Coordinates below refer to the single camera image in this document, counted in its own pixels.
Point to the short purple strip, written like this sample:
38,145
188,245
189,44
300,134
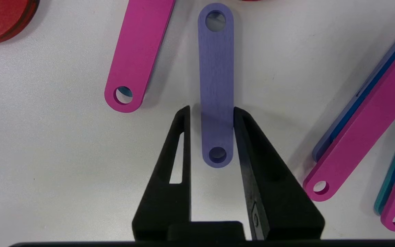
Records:
216,75

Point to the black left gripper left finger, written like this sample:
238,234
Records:
166,206

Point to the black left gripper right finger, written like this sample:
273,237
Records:
279,206

